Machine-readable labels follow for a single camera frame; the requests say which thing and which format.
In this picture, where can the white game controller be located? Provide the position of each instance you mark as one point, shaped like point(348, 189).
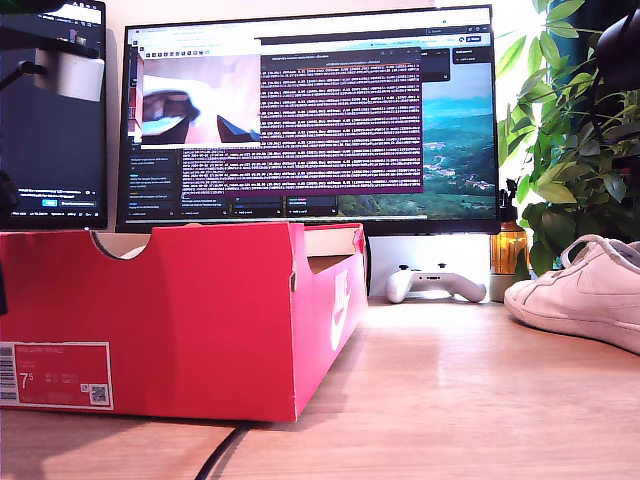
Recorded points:
point(400, 287)

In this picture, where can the amber bottle with black pump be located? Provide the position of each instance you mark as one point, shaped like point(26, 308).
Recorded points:
point(509, 240)

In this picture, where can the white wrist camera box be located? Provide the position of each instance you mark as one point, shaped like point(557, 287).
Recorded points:
point(75, 77)

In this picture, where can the narrow black computer monitor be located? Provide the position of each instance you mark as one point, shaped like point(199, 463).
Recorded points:
point(50, 150)

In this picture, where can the red cardboard shoebox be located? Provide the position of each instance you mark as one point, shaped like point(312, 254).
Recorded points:
point(175, 320)

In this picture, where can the green leafy houseplant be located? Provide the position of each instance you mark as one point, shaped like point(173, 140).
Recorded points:
point(565, 150)

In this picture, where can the wide black computer monitor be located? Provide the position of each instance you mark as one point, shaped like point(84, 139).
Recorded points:
point(340, 125)

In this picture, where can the small pale grey pot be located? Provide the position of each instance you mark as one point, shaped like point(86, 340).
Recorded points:
point(501, 287)

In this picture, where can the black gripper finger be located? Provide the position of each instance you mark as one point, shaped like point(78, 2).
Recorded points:
point(3, 290)

